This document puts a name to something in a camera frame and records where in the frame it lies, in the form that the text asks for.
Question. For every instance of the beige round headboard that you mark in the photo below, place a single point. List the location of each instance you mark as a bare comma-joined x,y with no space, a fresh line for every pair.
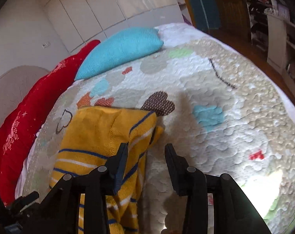
13,87

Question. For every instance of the white glossy wardrobe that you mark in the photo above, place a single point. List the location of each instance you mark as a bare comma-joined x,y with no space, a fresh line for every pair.
108,7

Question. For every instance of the yellow striped sweater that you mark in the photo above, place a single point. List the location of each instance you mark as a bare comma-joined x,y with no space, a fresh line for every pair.
93,131

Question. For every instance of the white fluffy blanket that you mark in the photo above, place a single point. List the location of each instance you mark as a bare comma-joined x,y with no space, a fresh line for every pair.
176,30

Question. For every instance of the teal door panel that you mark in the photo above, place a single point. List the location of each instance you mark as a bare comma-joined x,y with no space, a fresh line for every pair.
201,4

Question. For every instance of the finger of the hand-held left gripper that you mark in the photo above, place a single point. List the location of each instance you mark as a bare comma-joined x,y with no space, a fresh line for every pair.
25,201

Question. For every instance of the white wall socket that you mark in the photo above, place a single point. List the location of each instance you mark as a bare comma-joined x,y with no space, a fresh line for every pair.
46,45

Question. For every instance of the red fluffy blanket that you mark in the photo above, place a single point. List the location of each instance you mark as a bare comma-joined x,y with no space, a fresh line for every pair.
20,131

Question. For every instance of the white shelf unit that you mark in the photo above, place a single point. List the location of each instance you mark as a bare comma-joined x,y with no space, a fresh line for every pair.
281,43

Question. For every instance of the wooden door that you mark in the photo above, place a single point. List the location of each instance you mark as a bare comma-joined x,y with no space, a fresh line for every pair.
231,4

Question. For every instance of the white shelving unit with items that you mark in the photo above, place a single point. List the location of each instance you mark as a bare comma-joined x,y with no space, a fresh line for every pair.
262,7

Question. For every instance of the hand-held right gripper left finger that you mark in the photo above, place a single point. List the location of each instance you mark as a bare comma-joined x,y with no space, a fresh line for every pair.
120,170

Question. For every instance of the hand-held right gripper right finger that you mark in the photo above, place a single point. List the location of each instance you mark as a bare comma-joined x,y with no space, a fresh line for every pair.
173,168

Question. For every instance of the printed quilted bedspread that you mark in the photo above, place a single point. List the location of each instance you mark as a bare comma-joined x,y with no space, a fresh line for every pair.
223,117

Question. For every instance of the light blue pillow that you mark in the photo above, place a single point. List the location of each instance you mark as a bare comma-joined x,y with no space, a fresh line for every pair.
123,48

